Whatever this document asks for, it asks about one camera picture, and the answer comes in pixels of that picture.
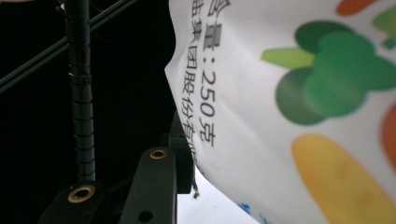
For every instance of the black segmented stand pole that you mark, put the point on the black segmented stand pole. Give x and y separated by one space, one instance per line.
81 109

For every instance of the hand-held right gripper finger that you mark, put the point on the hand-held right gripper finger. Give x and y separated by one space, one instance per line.
152 186

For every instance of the black stand rod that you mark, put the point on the black stand rod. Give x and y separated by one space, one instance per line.
34 60

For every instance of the white and blue printed bag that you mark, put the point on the white and blue printed bag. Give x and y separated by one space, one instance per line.
249 124

